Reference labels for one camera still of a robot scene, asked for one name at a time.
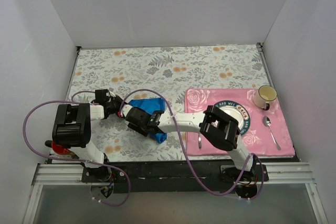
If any blue cloth napkin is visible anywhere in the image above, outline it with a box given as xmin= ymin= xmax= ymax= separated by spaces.
xmin=129 ymin=98 xmax=167 ymax=144

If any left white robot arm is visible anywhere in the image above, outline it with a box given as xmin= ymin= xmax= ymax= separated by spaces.
xmin=45 ymin=89 xmax=122 ymax=182

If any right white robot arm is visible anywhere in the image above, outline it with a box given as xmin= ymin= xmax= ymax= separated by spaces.
xmin=121 ymin=104 xmax=257 ymax=181

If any silver fork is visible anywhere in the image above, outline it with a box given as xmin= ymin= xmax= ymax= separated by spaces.
xmin=198 ymin=134 xmax=202 ymax=150

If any floral tablecloth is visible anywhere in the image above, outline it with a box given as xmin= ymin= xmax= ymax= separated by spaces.
xmin=67 ymin=45 xmax=268 ymax=162

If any red and black mug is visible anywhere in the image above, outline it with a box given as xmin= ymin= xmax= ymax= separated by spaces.
xmin=44 ymin=140 xmax=77 ymax=162

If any white plate green rim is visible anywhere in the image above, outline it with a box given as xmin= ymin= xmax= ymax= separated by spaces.
xmin=215 ymin=100 xmax=251 ymax=135

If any silver spoon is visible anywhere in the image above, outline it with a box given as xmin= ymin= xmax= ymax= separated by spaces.
xmin=262 ymin=116 xmax=281 ymax=151

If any pink floral placemat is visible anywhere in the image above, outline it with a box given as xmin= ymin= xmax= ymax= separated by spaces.
xmin=185 ymin=89 xmax=295 ymax=157

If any cream mug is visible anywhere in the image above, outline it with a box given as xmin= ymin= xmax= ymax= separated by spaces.
xmin=253 ymin=85 xmax=277 ymax=111

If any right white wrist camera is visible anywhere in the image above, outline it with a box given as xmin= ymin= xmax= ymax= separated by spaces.
xmin=118 ymin=104 xmax=133 ymax=118

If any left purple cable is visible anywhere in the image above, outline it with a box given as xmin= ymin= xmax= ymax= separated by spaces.
xmin=22 ymin=90 xmax=132 ymax=207

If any purple cable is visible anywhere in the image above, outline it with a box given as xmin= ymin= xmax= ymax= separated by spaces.
xmin=22 ymin=90 xmax=132 ymax=207
xmin=119 ymin=89 xmax=265 ymax=201

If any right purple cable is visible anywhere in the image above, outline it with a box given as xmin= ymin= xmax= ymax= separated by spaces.
xmin=119 ymin=89 xmax=265 ymax=201

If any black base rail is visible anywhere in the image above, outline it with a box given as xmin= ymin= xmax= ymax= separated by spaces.
xmin=81 ymin=155 xmax=270 ymax=193

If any aluminium frame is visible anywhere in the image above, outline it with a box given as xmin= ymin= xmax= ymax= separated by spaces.
xmin=22 ymin=42 xmax=329 ymax=224

